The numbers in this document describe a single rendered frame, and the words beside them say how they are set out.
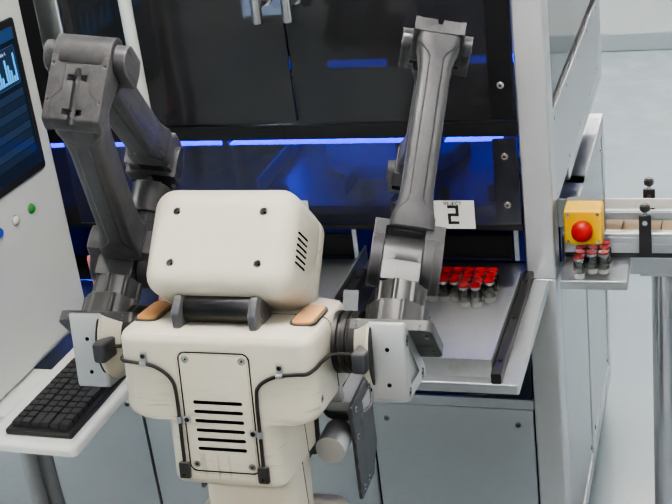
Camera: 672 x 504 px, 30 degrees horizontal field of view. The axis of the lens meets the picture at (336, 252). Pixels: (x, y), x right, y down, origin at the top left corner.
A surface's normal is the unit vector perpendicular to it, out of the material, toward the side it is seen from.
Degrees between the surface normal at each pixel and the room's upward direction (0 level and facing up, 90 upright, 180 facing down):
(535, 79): 90
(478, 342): 0
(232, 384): 82
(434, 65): 49
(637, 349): 0
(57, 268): 90
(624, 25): 90
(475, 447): 90
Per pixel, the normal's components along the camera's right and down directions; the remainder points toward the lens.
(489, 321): -0.11, -0.90
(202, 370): -0.29, 0.29
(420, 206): 0.01, -0.29
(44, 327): 0.95, 0.03
